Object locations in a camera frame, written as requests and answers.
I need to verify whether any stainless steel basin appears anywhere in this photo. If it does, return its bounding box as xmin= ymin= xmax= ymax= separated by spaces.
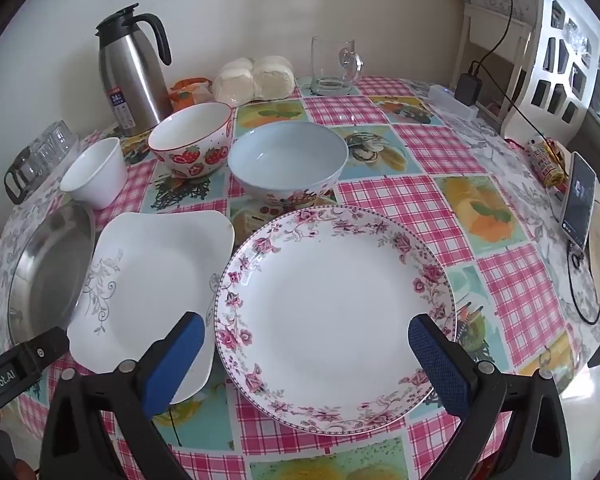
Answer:
xmin=6 ymin=202 xmax=97 ymax=348

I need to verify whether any round floral rimmed plate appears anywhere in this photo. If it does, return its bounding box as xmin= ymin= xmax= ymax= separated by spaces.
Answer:
xmin=214 ymin=206 xmax=458 ymax=433

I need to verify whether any square white patterned plate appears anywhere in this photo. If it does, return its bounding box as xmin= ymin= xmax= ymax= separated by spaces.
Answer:
xmin=67 ymin=211 xmax=237 ymax=405

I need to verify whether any orange snack packet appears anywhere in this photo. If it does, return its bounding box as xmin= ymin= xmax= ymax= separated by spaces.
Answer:
xmin=169 ymin=77 xmax=213 ymax=111

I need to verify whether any black phone cable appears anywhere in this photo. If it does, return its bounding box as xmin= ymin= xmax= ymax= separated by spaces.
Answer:
xmin=566 ymin=240 xmax=600 ymax=326

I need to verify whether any red and yellow snack packet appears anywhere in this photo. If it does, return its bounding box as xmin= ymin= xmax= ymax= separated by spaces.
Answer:
xmin=525 ymin=136 xmax=571 ymax=191

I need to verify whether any stainless steel thermos jug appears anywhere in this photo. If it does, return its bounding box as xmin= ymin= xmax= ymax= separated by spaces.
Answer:
xmin=96 ymin=4 xmax=173 ymax=137

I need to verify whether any bag of white steamed buns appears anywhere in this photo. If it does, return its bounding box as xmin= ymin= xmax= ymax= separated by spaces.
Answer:
xmin=214 ymin=55 xmax=297 ymax=107

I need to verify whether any black charger cable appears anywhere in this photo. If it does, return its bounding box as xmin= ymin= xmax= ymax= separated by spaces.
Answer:
xmin=472 ymin=0 xmax=514 ymax=68

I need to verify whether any glass teapot with black handle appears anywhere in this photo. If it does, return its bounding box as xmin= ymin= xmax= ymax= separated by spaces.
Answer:
xmin=4 ymin=142 xmax=56 ymax=205

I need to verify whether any black charger adapter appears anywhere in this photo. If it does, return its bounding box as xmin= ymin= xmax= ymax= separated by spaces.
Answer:
xmin=454 ymin=60 xmax=483 ymax=107

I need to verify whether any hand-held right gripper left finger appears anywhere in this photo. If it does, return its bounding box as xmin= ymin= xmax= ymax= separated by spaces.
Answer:
xmin=40 ymin=311 xmax=216 ymax=480

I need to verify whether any clear glass mug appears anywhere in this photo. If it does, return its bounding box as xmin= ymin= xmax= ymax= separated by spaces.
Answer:
xmin=310 ymin=36 xmax=365 ymax=97

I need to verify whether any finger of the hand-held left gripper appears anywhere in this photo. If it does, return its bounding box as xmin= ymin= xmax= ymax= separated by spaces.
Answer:
xmin=0 ymin=326 xmax=71 ymax=423

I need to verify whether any white plastic rack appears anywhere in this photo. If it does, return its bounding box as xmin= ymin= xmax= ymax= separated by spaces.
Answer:
xmin=500 ymin=0 xmax=600 ymax=143

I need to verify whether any pale blue bowl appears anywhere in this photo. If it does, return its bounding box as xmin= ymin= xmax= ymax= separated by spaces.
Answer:
xmin=228 ymin=121 xmax=350 ymax=201

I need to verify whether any white power strip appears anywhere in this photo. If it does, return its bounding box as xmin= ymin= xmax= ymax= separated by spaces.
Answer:
xmin=428 ymin=85 xmax=481 ymax=117

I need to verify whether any smartphone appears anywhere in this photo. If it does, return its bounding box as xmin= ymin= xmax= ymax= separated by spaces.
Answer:
xmin=560 ymin=151 xmax=598 ymax=251

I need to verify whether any strawberry print bowl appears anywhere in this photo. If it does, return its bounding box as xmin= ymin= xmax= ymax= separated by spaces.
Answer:
xmin=147 ymin=102 xmax=233 ymax=179

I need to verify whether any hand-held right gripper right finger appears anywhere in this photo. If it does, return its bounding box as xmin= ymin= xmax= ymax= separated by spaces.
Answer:
xmin=407 ymin=312 xmax=573 ymax=480

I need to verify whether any small white bowl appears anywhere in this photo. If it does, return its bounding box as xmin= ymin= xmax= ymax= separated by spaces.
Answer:
xmin=60 ymin=137 xmax=129 ymax=211

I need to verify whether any small clear glass cup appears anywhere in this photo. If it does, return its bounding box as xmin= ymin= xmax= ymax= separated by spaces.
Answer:
xmin=42 ymin=120 xmax=81 ymax=161

